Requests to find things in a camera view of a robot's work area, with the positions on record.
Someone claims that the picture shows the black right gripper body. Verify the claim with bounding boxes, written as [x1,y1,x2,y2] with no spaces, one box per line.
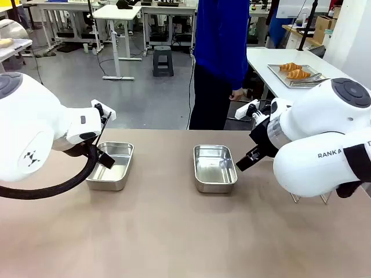
[249,114,279,159]

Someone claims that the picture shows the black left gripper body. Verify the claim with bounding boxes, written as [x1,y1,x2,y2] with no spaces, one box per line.
[61,138,101,158]

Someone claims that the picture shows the stainless steel food container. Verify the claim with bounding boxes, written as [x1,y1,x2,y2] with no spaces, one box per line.
[86,141,135,192]
[193,144,238,194]

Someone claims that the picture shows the metal serving tongs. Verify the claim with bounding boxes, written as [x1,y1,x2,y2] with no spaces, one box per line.
[289,72,331,87]

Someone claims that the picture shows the person left forearm blue sleeve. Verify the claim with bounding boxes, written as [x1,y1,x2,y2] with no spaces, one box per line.
[228,43,250,91]

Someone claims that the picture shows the white table with bread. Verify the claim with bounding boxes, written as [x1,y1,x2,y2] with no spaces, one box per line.
[0,39,33,73]

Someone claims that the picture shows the person left hand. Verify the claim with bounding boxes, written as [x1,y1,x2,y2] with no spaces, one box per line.
[228,88,246,103]

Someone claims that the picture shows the metal baking tray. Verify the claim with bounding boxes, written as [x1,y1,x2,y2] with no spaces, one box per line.
[267,63,331,89]

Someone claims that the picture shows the white side table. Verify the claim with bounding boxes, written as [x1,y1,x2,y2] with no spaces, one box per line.
[246,47,371,101]

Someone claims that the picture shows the wooden workbench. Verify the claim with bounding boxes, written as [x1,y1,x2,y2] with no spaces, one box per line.
[282,24,324,49]

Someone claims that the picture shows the person in blue sweater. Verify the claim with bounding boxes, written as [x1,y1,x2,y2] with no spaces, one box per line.
[188,0,252,131]

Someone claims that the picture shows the grey plastic step stool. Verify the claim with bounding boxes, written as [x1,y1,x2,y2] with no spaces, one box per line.
[152,45,174,78]

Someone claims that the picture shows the cardboard box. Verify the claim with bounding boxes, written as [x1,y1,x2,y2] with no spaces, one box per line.
[314,16,337,31]
[312,27,327,44]

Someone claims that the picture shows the black tripod pole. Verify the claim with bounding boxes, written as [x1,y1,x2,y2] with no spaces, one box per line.
[298,0,318,52]

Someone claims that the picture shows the white standing desk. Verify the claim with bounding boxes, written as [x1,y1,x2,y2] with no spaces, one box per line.
[92,4,143,81]

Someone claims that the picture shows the clear plastic dome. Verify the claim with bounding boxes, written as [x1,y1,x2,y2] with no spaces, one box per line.
[0,19,30,41]

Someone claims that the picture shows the white framed workbench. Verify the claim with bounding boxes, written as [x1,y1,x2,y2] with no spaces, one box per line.
[34,0,102,52]

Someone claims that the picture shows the background person in jeans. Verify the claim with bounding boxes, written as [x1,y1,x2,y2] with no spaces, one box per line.
[16,0,34,32]

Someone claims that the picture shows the white workbench with shelves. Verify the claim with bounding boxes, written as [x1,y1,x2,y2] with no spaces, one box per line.
[141,4,198,57]

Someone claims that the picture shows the thin black camera cable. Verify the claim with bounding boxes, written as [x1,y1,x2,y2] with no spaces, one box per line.
[92,112,113,149]

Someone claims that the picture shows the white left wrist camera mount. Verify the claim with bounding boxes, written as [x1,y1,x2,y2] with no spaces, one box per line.
[90,100,117,121]

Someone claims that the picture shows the thick black arm hose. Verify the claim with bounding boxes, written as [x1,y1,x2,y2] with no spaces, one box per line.
[0,144,101,200]

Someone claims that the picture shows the metal wire lid rack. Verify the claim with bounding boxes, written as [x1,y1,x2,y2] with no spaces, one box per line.
[289,191,333,205]

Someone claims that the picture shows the black fabric cable sleeve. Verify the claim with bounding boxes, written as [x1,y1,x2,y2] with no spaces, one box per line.
[336,143,371,199]

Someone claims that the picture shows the black floor cable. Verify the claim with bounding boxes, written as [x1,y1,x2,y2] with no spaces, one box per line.
[28,47,45,85]

